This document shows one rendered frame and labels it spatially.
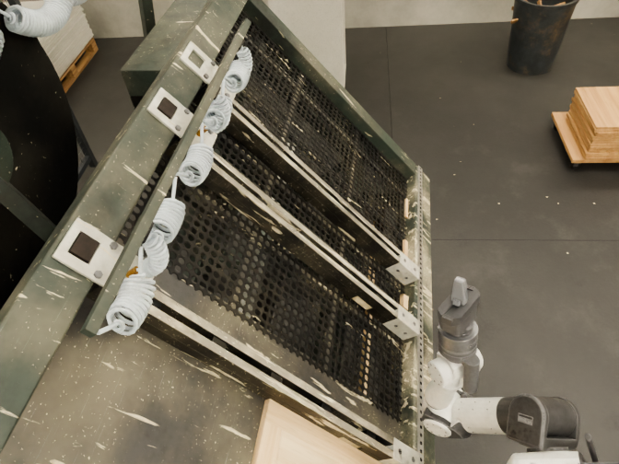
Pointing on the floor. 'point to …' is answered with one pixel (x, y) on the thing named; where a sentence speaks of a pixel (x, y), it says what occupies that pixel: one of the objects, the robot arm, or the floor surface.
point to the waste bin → (537, 34)
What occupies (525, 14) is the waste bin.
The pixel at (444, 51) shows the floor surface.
